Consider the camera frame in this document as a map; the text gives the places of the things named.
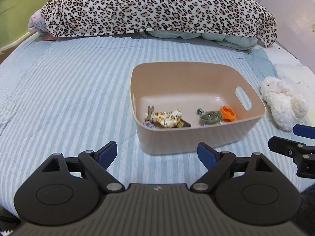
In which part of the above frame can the beige plastic basket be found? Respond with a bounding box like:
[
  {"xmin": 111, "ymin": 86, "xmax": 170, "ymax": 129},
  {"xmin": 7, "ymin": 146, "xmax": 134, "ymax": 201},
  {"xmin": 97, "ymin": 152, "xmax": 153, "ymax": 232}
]
[{"xmin": 130, "ymin": 61, "xmax": 266, "ymax": 155}]

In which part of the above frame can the white plush toy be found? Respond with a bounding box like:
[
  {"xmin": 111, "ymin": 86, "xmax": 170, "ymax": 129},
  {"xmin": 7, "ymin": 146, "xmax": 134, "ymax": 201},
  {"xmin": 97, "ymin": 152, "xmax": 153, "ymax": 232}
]
[{"xmin": 260, "ymin": 76, "xmax": 309, "ymax": 131}]

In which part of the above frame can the tan hair clip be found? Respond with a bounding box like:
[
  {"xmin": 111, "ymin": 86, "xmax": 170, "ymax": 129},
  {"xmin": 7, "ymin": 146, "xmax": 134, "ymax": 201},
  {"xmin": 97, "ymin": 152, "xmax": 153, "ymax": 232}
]
[{"xmin": 144, "ymin": 105, "xmax": 155, "ymax": 122}]

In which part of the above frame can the leopard print blanket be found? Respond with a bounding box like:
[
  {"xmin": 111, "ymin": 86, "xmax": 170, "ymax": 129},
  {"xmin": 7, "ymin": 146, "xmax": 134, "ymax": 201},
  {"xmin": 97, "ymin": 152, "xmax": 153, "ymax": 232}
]
[{"xmin": 40, "ymin": 0, "xmax": 277, "ymax": 48}]

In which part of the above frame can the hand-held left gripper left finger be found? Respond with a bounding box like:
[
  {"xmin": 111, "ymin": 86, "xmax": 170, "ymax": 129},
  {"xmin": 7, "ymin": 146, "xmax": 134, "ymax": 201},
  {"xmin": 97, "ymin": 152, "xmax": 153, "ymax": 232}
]
[{"xmin": 37, "ymin": 141, "xmax": 125, "ymax": 194}]

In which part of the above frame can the blue striped bed sheet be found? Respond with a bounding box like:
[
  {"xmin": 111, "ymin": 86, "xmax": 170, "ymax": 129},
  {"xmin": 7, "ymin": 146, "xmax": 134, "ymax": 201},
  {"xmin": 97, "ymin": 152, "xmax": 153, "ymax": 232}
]
[{"xmin": 0, "ymin": 33, "xmax": 315, "ymax": 217}]

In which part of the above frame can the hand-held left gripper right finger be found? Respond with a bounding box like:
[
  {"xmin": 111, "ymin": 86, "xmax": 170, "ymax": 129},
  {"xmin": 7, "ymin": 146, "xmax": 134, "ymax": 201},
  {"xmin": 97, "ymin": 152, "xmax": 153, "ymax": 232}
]
[{"xmin": 190, "ymin": 142, "xmax": 278, "ymax": 193}]

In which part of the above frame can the teal checked quilt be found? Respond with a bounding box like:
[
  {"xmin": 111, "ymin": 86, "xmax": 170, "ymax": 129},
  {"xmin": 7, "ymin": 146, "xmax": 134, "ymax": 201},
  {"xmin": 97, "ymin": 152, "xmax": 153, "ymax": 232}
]
[{"xmin": 145, "ymin": 29, "xmax": 259, "ymax": 52}]

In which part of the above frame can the orange fabric item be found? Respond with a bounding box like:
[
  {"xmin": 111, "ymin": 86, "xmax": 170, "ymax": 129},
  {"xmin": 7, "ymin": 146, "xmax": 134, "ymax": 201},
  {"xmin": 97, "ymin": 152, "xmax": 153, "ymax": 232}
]
[{"xmin": 220, "ymin": 105, "xmax": 237, "ymax": 122}]

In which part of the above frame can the green turtle toy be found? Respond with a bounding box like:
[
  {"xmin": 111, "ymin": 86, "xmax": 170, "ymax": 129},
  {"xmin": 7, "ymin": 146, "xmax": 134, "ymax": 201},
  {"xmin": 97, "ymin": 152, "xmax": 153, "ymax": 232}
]
[{"xmin": 196, "ymin": 108, "xmax": 223, "ymax": 125}]

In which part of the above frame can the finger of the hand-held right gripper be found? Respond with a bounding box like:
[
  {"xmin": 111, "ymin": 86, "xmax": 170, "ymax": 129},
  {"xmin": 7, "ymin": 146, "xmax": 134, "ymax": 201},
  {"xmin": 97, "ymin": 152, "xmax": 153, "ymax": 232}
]
[
  {"xmin": 268, "ymin": 136, "xmax": 315, "ymax": 178},
  {"xmin": 293, "ymin": 124, "xmax": 315, "ymax": 140}
]

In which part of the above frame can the pink cloth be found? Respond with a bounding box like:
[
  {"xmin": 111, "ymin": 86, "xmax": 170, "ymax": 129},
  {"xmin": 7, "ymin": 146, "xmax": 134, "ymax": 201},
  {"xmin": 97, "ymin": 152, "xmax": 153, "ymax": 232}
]
[{"xmin": 28, "ymin": 14, "xmax": 57, "ymax": 41}]

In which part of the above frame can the green storage cabinet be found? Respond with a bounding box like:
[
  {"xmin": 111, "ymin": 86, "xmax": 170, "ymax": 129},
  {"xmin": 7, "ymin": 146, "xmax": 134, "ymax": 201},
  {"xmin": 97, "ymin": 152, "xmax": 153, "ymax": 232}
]
[{"xmin": 0, "ymin": 0, "xmax": 52, "ymax": 51}]

